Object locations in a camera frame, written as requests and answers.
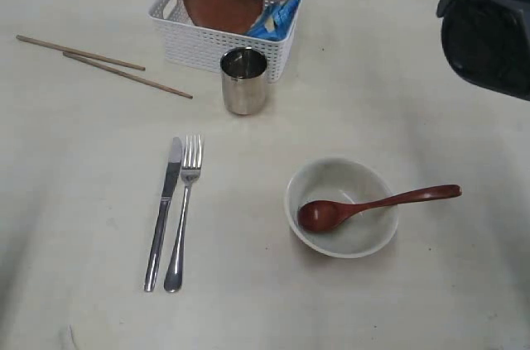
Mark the steel cup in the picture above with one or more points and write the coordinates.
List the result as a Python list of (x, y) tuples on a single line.
[(244, 80)]

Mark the steel table knife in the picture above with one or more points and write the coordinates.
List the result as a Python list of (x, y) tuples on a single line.
[(172, 174)]

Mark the brown wooden spoon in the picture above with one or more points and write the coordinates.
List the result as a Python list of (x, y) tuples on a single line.
[(323, 215)]

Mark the blue snack packet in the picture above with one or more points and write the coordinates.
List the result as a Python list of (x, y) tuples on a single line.
[(275, 21)]

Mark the wooden chopstick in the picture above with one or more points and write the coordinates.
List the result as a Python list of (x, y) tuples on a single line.
[(126, 75), (82, 53)]

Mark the white perforated plastic basket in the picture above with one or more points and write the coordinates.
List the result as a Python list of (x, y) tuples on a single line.
[(202, 48)]

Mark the grey ceramic bowl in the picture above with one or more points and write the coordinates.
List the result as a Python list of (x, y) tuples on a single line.
[(341, 180)]

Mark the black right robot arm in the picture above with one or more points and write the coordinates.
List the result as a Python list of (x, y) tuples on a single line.
[(486, 43)]

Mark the steel fork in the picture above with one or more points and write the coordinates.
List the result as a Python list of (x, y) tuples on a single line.
[(190, 173)]

